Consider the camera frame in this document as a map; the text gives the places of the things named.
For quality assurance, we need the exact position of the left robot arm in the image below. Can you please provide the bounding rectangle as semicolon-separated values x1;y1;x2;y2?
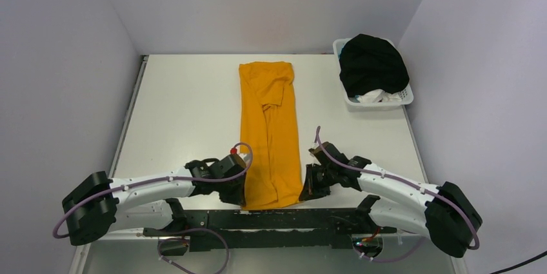
62;153;253;246

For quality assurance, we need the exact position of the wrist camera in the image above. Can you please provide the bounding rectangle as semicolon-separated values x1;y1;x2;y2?
230;146;250;162
308;147;328;165

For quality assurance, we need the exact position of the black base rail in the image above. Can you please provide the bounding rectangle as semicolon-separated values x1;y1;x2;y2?
143;208;383;255

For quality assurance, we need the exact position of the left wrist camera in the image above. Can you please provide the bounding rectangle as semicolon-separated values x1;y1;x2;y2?
230;146;250;162

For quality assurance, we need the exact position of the white laundry basket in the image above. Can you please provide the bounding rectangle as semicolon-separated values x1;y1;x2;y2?
332;37;415;113

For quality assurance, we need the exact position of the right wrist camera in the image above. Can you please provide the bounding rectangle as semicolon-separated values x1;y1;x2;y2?
308;147;328;165

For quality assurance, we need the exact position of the black cable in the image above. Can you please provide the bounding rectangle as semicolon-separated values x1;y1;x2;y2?
489;251;547;274

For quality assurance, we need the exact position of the yellow t shirt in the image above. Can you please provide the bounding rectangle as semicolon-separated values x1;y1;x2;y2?
239;62;303;210

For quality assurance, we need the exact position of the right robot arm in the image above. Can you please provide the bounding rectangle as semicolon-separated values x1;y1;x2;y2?
299;142;483;258

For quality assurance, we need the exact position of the white garment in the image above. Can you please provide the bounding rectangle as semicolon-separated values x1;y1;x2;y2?
354;89;403;103

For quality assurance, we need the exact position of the black t shirt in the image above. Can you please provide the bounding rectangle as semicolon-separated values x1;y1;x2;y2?
339;34;410;95

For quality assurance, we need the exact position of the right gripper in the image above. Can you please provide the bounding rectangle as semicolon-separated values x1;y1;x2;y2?
299;162;337;201

